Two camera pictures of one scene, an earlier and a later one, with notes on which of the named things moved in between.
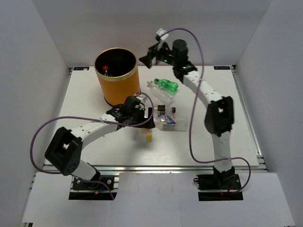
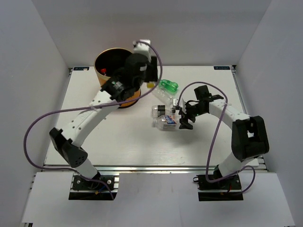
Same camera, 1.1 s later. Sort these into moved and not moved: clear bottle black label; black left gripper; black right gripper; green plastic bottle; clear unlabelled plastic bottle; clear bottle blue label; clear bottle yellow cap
Moved: clear bottle yellow cap; black left gripper; black right gripper
Not moved: clear bottle black label; clear bottle blue label; green plastic bottle; clear unlabelled plastic bottle
